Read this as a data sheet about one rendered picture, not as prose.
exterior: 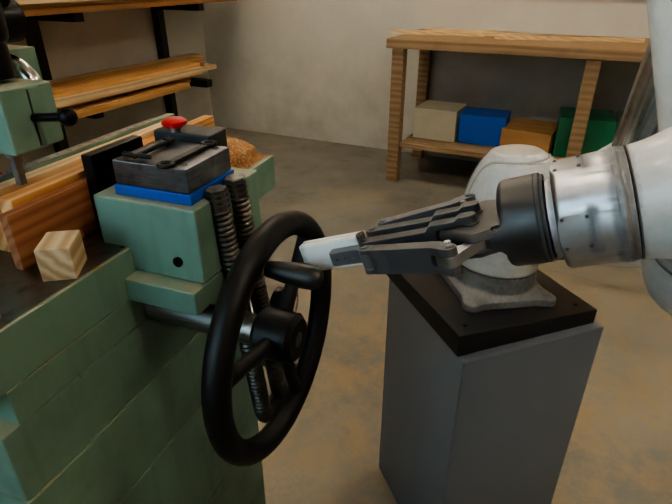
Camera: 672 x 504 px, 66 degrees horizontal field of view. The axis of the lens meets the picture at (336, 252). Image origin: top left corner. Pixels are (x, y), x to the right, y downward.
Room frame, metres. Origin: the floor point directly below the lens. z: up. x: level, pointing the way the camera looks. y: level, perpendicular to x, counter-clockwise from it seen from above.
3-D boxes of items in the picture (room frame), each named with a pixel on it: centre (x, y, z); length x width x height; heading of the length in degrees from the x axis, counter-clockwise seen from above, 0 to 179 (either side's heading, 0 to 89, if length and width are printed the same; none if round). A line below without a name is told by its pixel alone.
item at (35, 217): (0.59, 0.29, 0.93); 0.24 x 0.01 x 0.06; 160
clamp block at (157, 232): (0.58, 0.19, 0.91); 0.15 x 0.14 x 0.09; 160
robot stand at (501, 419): (0.88, -0.31, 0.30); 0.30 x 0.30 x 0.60; 20
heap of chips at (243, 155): (0.85, 0.20, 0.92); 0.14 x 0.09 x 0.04; 70
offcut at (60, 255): (0.48, 0.29, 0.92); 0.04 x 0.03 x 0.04; 10
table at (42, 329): (0.61, 0.27, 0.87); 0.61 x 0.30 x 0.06; 160
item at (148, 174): (0.59, 0.18, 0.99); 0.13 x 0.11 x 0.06; 160
